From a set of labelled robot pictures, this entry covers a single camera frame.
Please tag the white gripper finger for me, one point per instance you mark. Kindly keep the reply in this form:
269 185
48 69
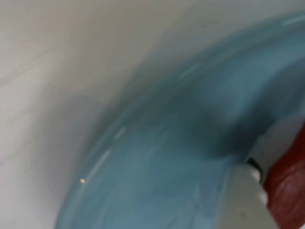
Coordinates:
243 198

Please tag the red tuna sushi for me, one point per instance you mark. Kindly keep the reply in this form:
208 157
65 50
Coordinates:
286 190

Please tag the blue round dish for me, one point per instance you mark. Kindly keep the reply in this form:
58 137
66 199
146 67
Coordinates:
166 167

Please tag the white table cover sheet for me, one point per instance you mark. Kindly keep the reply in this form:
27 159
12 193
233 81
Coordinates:
47 71

